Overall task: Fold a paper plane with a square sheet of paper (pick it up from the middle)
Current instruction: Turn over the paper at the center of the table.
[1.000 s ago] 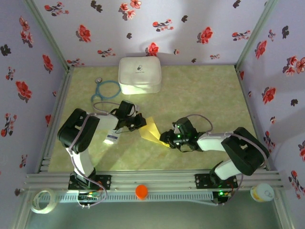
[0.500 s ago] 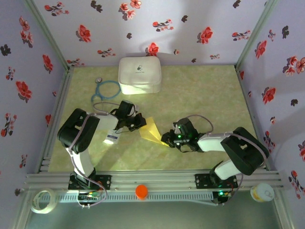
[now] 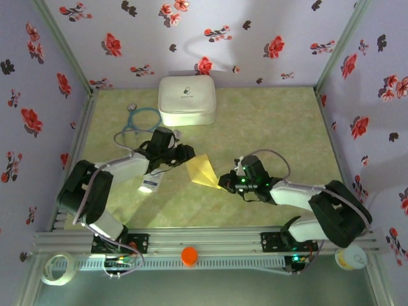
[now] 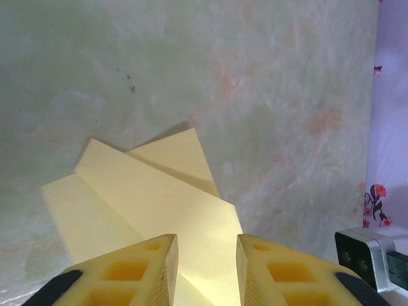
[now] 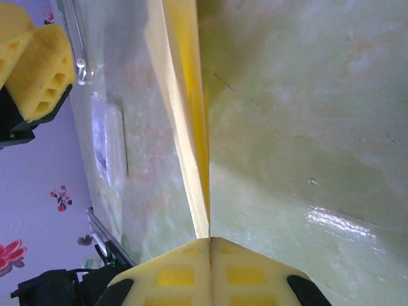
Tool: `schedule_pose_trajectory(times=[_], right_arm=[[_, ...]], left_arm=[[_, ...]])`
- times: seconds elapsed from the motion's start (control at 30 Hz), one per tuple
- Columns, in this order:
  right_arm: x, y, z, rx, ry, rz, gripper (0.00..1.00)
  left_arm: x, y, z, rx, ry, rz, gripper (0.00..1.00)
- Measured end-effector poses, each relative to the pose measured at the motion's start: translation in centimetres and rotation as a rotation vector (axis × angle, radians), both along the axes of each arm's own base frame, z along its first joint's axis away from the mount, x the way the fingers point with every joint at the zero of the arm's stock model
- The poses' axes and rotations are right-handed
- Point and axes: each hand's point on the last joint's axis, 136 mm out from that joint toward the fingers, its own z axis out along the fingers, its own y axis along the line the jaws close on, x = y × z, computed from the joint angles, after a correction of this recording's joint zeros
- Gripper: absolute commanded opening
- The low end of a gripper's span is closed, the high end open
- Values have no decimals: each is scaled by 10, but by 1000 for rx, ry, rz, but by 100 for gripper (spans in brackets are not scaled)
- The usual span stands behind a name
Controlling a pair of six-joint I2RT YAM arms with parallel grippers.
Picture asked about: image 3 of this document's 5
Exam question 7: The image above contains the aluminium mounting rail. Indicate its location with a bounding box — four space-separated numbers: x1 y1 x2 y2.
31 226 383 256

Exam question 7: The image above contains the white slotted cable duct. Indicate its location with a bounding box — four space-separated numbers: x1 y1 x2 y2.
75 256 287 272

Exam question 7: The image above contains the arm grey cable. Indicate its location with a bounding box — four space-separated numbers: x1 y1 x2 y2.
71 129 157 279
245 149 372 275

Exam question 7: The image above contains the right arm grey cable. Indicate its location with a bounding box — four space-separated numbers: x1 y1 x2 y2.
245 149 372 275

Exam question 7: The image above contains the blue stethoscope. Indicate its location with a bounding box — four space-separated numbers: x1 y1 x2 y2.
121 103 163 146

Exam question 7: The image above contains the aluminium side rail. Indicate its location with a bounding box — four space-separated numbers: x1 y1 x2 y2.
47 89 100 232
314 87 365 229

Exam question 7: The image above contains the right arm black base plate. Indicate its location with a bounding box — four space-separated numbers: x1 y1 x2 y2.
260 231 319 253

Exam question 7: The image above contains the white packet with blue label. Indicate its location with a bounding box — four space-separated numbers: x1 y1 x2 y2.
137 171 165 194

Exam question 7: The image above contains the orange round cap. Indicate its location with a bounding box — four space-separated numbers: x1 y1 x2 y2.
180 245 200 268

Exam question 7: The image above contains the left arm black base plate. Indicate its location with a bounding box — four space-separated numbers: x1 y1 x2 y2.
91 232 150 255

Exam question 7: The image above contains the clear tape roll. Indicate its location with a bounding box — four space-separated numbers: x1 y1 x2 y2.
40 251 78 287

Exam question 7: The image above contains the aluminium frame post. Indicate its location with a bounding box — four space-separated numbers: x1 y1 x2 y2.
31 0 100 95
314 0 373 93

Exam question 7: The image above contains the white and yellow jar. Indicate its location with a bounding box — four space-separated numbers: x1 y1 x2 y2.
334 244 368 272

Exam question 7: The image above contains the small electronics board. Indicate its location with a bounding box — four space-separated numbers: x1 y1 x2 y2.
103 254 136 270
291 253 312 266

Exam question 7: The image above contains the yellow square paper sheet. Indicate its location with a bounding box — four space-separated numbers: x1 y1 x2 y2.
186 154 224 190

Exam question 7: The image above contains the left arm grey cable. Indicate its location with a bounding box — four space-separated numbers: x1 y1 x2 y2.
71 129 157 279

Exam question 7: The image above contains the white medical pouch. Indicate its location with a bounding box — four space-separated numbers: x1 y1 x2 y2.
157 75 217 128

